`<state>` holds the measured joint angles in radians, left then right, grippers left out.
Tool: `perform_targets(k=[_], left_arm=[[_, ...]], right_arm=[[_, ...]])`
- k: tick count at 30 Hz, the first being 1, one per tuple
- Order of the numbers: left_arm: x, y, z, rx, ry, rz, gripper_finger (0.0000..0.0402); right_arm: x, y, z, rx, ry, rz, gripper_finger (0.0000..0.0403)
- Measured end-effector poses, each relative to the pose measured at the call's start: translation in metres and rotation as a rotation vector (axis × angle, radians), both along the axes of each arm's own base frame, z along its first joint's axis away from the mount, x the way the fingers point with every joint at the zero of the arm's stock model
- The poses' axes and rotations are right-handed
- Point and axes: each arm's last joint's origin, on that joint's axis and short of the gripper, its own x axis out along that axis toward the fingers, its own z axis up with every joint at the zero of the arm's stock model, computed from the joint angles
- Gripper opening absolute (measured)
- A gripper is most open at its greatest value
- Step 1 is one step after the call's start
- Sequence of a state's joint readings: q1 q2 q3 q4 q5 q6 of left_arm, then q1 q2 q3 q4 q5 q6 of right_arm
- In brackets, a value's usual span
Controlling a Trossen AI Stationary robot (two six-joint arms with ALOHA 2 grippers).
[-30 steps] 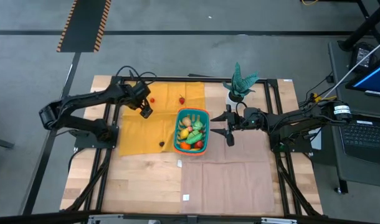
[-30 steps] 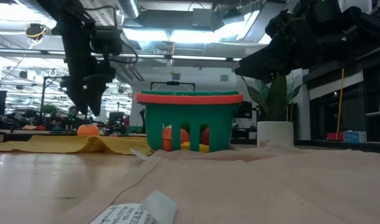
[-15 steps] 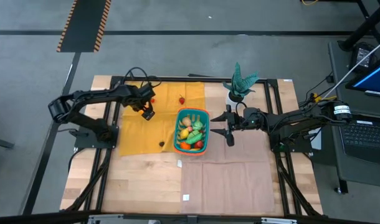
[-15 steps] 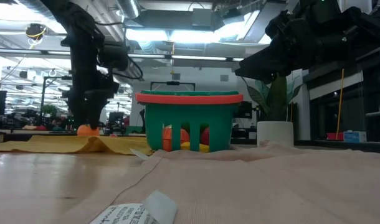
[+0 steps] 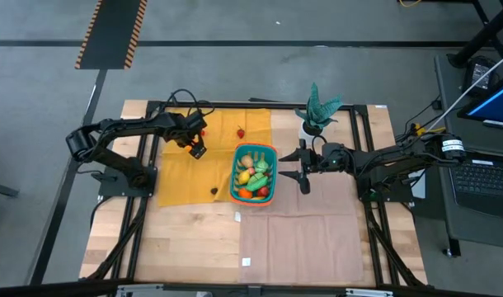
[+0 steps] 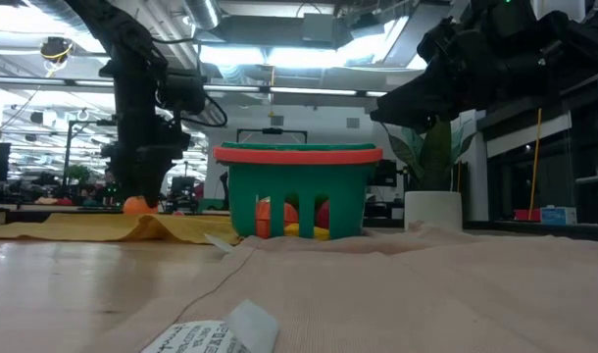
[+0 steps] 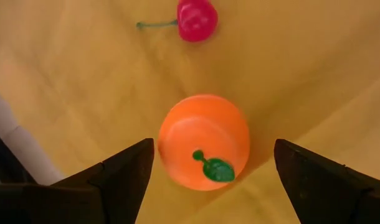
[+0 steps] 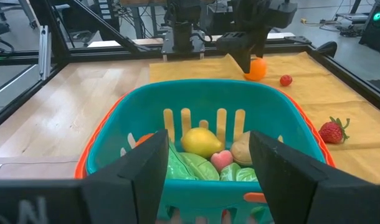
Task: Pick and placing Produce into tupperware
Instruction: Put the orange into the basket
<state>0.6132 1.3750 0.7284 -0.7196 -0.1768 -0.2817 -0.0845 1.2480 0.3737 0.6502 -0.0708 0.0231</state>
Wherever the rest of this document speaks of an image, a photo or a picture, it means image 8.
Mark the red strawberry with green stem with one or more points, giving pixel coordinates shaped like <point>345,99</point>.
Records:
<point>331,132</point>

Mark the tan toy potato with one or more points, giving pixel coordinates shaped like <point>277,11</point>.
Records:
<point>241,149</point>

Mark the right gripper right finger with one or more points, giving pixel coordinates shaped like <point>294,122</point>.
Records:
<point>317,199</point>

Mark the yellow toy lemon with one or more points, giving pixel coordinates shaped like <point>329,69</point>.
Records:
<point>201,141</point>

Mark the pink toy peach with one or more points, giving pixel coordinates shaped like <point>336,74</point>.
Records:
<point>221,160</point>

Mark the small orange toy tangerine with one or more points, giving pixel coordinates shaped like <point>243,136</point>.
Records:
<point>257,70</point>

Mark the light green toy starfruit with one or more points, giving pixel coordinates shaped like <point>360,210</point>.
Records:
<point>205,169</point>

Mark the yellow cloth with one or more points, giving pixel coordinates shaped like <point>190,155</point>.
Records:
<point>333,90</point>

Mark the small red cherry tomato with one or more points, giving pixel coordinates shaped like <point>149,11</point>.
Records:
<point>286,80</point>

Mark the black computer with green light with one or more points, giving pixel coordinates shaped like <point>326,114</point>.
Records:
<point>377,25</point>

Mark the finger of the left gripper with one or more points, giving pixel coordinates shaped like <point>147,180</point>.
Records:
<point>260,43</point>
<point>236,45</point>

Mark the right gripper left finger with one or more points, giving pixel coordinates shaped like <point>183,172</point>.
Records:
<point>84,202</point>

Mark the black aluminium table frame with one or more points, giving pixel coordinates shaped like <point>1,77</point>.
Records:
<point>115,51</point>

